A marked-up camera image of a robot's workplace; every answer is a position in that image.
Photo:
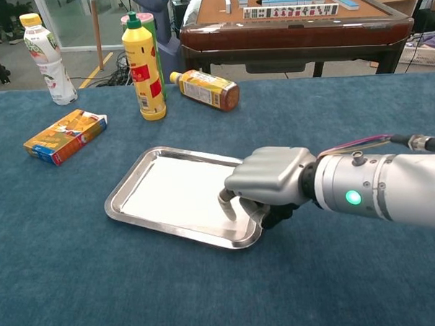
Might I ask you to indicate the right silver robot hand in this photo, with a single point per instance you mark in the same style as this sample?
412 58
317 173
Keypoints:
272 175

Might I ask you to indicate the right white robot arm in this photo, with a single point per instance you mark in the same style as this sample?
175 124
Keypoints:
402 184

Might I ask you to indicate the silver metal tray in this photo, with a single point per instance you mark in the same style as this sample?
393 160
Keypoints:
131 174

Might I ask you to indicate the brown tea bottle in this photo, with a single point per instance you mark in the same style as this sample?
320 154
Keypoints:
209 89

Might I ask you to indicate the blue table cloth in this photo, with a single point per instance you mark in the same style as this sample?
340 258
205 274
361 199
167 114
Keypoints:
208 289

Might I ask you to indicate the brown mahjong table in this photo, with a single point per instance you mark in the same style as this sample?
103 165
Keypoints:
295 37

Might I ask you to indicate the yellow bottle green cap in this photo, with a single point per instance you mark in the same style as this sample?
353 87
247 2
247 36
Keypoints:
145 76

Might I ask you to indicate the row of mahjong tiles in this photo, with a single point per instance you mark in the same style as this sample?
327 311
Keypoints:
290 12

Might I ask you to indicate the blue machine base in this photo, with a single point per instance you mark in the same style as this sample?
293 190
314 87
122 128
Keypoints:
164 28

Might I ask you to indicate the white plastic basket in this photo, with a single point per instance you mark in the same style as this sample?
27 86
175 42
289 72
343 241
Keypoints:
424 54

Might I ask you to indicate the green can pink lid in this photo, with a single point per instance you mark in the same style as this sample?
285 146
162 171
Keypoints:
150 19

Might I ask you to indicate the orange snack box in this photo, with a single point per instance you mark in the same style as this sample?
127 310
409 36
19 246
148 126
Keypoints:
66 137

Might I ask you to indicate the wooden pole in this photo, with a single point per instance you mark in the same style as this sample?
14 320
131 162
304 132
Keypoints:
97 34

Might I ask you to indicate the white bottle yellow cap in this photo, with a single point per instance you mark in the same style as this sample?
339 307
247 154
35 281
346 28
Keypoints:
52 69

